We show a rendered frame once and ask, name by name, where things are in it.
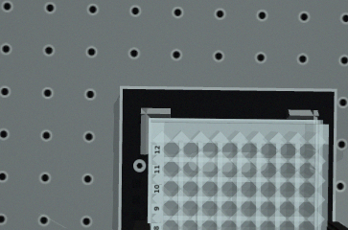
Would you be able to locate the black plate nest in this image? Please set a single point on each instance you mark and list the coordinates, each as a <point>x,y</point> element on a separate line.
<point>139,103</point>

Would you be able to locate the white well plate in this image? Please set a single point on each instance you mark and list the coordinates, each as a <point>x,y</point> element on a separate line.
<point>238,174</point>

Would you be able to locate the grey perforated base plate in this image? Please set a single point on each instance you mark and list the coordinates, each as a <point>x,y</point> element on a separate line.
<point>62,63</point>

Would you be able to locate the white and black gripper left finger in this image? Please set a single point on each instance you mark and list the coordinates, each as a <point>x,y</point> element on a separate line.
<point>141,225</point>

